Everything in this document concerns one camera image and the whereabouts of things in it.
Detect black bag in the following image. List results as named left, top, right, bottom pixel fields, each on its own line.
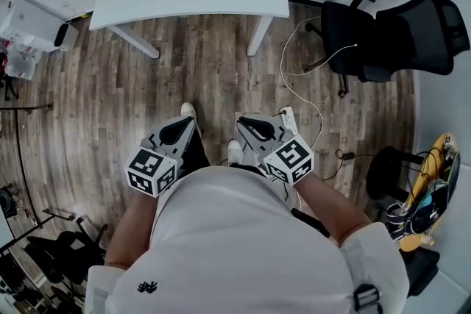
left=400, top=249, right=442, bottom=299

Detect person's left white shoe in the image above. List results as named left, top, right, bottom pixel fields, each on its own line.
left=180, top=101, right=197, bottom=121

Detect white cable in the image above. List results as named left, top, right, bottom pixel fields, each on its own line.
left=280, top=14, right=358, bottom=159

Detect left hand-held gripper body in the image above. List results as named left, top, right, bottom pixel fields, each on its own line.
left=124, top=132, right=185, bottom=199

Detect black tripod stand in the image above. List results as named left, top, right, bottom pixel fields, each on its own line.
left=0, top=103, right=56, bottom=254

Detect white power strip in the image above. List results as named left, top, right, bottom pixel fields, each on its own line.
left=278, top=106, right=300, bottom=136

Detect person's left forearm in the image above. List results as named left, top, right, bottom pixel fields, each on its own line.
left=105, top=189, right=165, bottom=269

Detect black round stool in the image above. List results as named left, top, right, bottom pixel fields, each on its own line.
left=366, top=146, right=425, bottom=201

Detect grey backpack strap with buckle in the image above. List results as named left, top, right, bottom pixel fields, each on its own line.
left=340, top=237, right=380, bottom=314

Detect plastic bag with red print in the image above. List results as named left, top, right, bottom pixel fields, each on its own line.
left=0, top=35, right=40, bottom=81

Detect yellow board with cables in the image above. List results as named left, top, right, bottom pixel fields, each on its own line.
left=386, top=132, right=461, bottom=253

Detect white cabinet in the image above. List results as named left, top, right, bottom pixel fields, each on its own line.
left=0, top=0, right=63, bottom=53

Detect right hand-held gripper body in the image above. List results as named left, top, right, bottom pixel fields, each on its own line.
left=257, top=128, right=315, bottom=187

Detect black power adapter with cable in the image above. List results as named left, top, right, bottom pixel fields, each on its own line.
left=322, top=148, right=372, bottom=181

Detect black swivel chair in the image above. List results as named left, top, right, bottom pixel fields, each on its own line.
left=21, top=215, right=110, bottom=286

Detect black mesh office chair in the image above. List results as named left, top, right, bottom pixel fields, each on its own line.
left=303, top=0, right=471, bottom=99

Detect person's white shoe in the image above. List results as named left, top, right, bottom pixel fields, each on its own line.
left=226, top=139, right=244, bottom=167
left=180, top=101, right=197, bottom=121

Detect person's right white shoe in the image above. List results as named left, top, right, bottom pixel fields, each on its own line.
left=226, top=139, right=244, bottom=167

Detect person's black trousers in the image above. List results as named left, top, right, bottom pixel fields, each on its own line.
left=180, top=124, right=211, bottom=179

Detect person's right forearm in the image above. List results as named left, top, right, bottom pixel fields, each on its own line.
left=294, top=172, right=372, bottom=247

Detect white table leg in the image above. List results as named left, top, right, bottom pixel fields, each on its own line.
left=247, top=15, right=274, bottom=57
left=107, top=24, right=160, bottom=60

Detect person in white coat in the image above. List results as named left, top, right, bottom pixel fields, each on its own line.
left=86, top=164, right=409, bottom=314

